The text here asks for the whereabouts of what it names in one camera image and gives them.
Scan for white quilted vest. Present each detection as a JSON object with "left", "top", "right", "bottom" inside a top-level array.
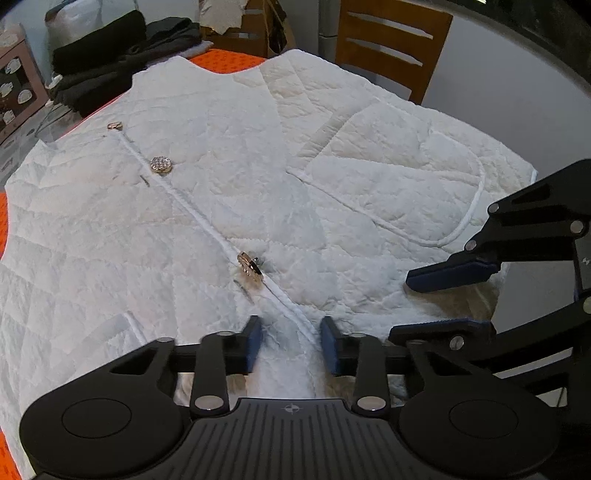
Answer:
[{"left": 1, "top": 50, "right": 537, "bottom": 478}]

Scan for dark grey folded clothes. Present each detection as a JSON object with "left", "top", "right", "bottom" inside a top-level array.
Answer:
[{"left": 49, "top": 17, "right": 202, "bottom": 117}]

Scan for wooden chair with cushion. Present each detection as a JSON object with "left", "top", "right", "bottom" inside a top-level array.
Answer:
[{"left": 335, "top": 0, "right": 453, "bottom": 105}]

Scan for orange patterned table mat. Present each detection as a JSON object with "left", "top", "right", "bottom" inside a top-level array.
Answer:
[{"left": 1, "top": 48, "right": 264, "bottom": 479}]

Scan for far wooden chair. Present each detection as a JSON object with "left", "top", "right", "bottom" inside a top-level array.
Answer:
[{"left": 200, "top": 1, "right": 296, "bottom": 58}]

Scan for pink water dispenser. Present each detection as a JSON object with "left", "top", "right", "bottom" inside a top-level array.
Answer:
[{"left": 0, "top": 24, "right": 49, "bottom": 142}]

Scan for black folded garment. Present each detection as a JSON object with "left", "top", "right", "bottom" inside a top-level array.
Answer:
[{"left": 52, "top": 10, "right": 146, "bottom": 76}]

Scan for cream cloth on chair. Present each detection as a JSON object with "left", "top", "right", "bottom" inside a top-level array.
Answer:
[{"left": 198, "top": 0, "right": 249, "bottom": 35}]

